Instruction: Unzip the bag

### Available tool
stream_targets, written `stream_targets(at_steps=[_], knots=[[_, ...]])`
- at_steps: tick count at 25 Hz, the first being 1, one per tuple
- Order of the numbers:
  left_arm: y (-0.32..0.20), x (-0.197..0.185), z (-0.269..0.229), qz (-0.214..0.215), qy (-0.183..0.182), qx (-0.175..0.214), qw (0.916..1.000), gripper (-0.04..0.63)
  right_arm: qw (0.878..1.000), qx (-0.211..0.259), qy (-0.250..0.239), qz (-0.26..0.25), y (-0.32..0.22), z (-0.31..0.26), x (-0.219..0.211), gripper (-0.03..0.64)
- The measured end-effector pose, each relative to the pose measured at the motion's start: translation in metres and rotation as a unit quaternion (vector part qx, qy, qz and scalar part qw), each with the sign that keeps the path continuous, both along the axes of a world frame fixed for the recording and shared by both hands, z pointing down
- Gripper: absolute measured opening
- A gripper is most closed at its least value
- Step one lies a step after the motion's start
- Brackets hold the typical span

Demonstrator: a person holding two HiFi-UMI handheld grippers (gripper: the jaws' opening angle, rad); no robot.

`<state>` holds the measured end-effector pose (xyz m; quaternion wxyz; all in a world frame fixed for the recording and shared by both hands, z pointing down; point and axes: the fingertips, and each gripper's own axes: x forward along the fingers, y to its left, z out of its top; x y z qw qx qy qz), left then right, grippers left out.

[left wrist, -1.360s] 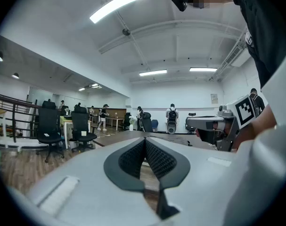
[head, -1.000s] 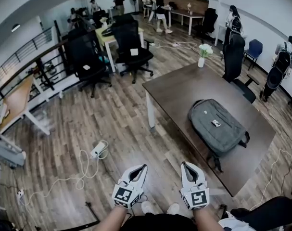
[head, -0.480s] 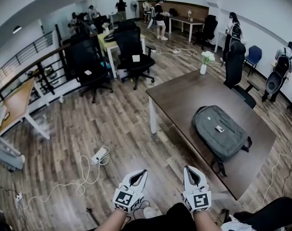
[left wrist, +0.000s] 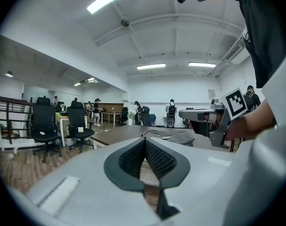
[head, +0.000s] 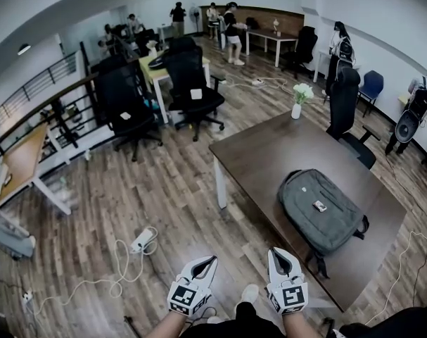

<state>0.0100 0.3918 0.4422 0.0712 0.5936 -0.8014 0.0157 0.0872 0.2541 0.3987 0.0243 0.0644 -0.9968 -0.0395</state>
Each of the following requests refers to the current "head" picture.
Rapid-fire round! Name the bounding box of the person's left forearm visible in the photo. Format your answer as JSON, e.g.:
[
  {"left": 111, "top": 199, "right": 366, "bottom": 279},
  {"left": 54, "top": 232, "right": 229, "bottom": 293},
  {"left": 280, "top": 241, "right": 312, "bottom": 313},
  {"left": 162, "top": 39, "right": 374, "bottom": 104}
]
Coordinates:
[{"left": 156, "top": 310, "right": 192, "bottom": 338}]

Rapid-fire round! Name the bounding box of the black metal railing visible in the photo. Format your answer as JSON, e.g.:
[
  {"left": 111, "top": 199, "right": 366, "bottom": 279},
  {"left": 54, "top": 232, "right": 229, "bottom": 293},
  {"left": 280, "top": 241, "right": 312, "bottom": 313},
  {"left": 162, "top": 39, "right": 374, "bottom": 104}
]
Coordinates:
[{"left": 0, "top": 50, "right": 107, "bottom": 163}]

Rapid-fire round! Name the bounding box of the person's black clothing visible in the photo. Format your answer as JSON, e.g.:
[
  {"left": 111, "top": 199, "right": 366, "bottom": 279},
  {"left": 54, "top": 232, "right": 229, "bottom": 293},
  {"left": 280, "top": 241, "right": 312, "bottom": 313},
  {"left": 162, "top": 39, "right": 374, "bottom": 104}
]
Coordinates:
[{"left": 183, "top": 301, "right": 290, "bottom": 338}]

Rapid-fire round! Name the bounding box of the black office chair with armrests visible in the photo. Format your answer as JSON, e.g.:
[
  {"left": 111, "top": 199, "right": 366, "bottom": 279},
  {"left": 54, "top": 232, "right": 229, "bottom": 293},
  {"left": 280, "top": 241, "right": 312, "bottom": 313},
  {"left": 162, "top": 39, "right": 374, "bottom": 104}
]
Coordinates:
[{"left": 325, "top": 67, "right": 381, "bottom": 170}]

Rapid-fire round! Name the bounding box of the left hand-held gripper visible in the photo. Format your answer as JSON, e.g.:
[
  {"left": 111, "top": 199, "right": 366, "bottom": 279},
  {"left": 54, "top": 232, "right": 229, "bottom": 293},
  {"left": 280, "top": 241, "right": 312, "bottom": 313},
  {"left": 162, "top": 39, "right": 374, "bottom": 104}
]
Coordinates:
[{"left": 167, "top": 255, "right": 219, "bottom": 317}]

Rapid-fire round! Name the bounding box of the grey backpack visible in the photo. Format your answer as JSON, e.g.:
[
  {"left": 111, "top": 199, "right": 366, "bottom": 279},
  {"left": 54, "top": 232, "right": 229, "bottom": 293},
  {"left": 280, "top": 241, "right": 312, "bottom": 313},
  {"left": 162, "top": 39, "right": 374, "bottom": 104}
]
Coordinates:
[{"left": 276, "top": 168, "right": 371, "bottom": 280}]

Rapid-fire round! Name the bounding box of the orange wooden desk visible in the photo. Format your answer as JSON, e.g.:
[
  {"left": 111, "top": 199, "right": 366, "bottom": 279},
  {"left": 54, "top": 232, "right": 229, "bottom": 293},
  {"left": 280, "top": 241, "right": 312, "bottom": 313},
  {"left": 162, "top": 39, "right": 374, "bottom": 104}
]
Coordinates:
[{"left": 0, "top": 120, "right": 72, "bottom": 216}]

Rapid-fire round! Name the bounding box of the person's white shoe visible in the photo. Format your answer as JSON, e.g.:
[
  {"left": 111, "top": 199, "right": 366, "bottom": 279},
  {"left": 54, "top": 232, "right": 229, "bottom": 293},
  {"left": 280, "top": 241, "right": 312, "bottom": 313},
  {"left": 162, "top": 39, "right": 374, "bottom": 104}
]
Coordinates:
[{"left": 241, "top": 283, "right": 260, "bottom": 304}]

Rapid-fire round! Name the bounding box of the blue chair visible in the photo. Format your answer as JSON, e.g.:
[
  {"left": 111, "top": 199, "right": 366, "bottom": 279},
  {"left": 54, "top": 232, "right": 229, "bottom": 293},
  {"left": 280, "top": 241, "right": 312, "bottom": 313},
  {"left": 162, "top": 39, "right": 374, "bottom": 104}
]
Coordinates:
[{"left": 357, "top": 70, "right": 385, "bottom": 118}]

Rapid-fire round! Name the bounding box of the black mesh office chair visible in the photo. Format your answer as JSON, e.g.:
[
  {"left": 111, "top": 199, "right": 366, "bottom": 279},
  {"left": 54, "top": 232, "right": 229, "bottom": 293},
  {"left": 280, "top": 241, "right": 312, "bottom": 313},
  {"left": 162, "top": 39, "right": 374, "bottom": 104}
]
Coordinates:
[
  {"left": 162, "top": 37, "right": 227, "bottom": 142},
  {"left": 95, "top": 61, "right": 164, "bottom": 163}
]

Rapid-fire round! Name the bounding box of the yellow desk with white legs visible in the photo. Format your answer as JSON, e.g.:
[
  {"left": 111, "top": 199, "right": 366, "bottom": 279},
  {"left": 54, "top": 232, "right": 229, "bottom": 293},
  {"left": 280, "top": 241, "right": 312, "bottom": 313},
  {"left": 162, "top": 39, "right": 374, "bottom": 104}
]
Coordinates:
[{"left": 138, "top": 54, "right": 212, "bottom": 125}]

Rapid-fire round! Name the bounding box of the white flower bouquet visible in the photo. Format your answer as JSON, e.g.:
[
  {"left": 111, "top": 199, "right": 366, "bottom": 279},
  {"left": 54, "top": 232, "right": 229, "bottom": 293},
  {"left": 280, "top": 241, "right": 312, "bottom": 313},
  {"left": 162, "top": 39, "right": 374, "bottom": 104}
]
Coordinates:
[{"left": 292, "top": 82, "right": 314, "bottom": 106}]

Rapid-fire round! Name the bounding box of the white standing fan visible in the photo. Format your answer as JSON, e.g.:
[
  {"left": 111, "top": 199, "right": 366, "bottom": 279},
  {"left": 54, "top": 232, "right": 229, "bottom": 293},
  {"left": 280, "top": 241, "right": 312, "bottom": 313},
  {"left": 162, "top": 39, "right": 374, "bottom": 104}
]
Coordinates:
[{"left": 188, "top": 6, "right": 202, "bottom": 37}]

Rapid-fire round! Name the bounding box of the wooden table with white legs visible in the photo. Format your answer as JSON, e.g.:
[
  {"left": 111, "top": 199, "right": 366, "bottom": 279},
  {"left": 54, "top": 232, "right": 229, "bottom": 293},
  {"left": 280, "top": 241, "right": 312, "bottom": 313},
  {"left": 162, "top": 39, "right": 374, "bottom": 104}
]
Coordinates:
[{"left": 246, "top": 27, "right": 300, "bottom": 68}]

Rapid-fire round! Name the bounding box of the person's right forearm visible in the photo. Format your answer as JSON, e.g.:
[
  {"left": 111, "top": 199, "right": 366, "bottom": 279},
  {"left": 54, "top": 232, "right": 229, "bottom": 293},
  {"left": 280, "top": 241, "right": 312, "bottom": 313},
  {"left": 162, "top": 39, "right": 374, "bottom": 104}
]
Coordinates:
[{"left": 281, "top": 310, "right": 310, "bottom": 338}]

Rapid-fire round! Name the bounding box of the white cable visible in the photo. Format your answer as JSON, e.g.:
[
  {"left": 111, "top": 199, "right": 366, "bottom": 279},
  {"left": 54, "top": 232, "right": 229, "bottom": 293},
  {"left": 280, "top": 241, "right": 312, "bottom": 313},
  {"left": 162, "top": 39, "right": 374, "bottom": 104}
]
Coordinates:
[
  {"left": 30, "top": 227, "right": 160, "bottom": 325},
  {"left": 364, "top": 230, "right": 427, "bottom": 326}
]

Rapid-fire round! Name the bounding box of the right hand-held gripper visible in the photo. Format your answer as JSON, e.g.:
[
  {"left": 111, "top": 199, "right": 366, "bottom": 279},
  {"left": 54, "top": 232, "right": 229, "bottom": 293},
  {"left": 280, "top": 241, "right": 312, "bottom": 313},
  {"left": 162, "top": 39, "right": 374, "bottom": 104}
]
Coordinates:
[{"left": 265, "top": 246, "right": 310, "bottom": 316}]

